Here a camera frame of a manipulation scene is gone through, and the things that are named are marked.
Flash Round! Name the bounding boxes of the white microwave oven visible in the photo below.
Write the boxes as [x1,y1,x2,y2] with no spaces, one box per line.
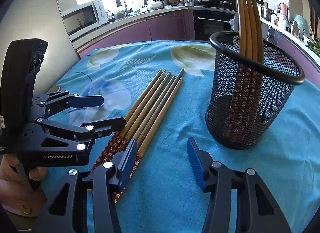
[61,0,108,41]

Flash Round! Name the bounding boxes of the green leafy vegetables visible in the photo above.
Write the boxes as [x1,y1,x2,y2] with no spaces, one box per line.
[307,38,320,57]

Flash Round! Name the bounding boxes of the kitchen faucet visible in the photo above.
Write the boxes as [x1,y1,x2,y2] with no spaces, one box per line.
[123,0,130,17]

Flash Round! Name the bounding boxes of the pink left sleeve forearm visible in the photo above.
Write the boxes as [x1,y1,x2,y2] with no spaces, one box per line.
[1,179,47,219]

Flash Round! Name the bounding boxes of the steel cooking pot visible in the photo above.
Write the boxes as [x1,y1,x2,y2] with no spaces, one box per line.
[260,6,274,22]

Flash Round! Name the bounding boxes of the pink thermos kettle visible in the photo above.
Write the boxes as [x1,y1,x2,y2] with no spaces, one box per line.
[278,3,289,21]

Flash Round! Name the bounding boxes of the person's left hand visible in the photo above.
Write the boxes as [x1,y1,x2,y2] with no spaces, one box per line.
[1,154,48,200]

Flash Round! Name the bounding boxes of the blue floral tablecloth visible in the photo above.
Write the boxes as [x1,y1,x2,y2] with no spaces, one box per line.
[53,41,319,232]

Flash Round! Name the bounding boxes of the purple kitchen cabinets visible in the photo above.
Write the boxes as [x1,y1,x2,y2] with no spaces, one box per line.
[72,8,319,87]

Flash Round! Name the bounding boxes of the black mesh utensil holder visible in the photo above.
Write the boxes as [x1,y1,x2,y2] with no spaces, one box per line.
[205,31,305,150]

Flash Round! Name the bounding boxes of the wooden chopstick red end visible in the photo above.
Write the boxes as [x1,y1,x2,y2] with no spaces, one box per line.
[133,68,184,149]
[97,70,167,163]
[92,69,163,170]
[102,71,171,163]
[112,76,184,205]
[246,0,264,136]
[132,75,176,144]

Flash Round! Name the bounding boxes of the black built-in oven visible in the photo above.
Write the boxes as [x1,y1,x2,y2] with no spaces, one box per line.
[193,10,237,42]

